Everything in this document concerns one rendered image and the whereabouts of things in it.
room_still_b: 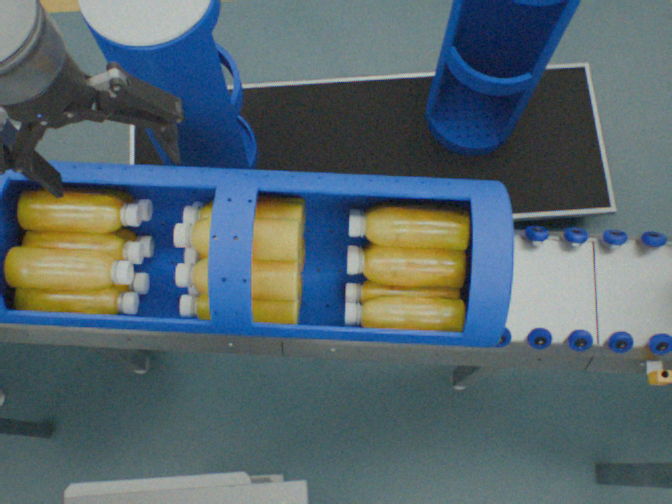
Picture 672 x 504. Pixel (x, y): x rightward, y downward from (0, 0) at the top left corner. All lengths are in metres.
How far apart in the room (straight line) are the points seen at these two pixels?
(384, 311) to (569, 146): 1.36
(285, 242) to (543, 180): 1.37
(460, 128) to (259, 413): 1.08
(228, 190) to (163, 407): 1.29
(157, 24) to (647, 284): 1.09
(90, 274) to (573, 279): 0.89
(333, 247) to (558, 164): 1.19
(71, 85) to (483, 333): 0.78
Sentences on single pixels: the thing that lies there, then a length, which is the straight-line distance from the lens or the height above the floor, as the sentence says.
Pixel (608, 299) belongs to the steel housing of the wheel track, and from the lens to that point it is 1.54.
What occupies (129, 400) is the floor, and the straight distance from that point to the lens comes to 2.44.
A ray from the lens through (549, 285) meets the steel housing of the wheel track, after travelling 1.52.
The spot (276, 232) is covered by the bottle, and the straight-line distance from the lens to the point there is 1.21.
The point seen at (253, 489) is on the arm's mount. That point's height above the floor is 1.07.
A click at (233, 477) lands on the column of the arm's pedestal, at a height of 1.00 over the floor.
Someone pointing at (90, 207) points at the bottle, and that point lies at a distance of 1.34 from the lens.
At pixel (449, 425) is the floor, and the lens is 2.37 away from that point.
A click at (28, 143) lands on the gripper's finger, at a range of 0.79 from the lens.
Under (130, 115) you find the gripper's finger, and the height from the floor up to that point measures 1.68.
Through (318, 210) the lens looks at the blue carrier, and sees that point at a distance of 1.41.
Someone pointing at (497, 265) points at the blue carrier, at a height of 1.23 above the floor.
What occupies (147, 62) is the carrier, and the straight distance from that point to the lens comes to 1.63.
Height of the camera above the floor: 2.34
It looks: 74 degrees down
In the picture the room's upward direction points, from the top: straight up
